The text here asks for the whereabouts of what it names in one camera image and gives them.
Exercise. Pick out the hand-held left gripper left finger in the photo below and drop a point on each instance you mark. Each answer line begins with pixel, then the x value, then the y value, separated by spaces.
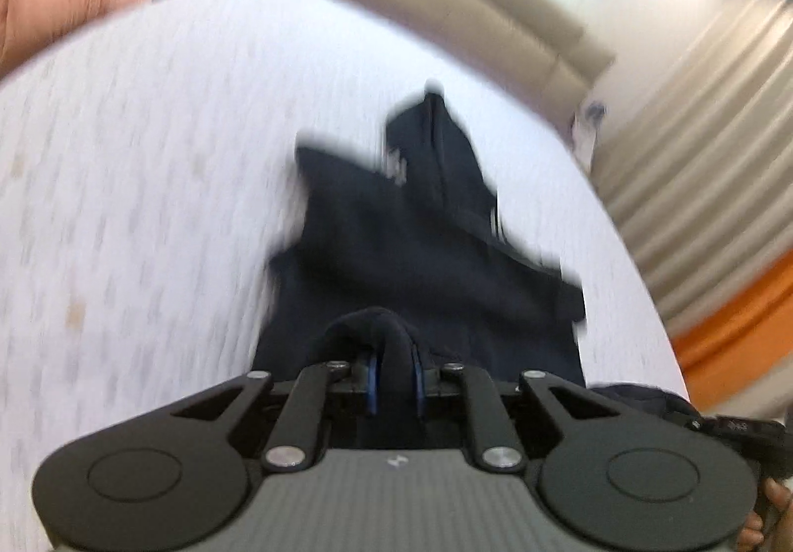
pixel 372 388

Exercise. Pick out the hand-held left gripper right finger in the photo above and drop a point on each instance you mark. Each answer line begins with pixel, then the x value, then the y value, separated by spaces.
pixel 419 388

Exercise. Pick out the dark navy garment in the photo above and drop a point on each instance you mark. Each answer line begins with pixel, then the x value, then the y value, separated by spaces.
pixel 427 261

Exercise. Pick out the person's right hand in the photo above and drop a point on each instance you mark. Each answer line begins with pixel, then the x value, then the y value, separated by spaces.
pixel 774 518

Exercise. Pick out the orange cloth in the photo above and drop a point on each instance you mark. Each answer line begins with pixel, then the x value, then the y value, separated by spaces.
pixel 743 329

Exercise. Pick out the beige pleated curtain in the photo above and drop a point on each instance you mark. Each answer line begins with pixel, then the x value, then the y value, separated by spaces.
pixel 706 168

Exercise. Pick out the white patterned bed sheet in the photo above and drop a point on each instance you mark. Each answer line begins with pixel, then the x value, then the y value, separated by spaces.
pixel 161 174

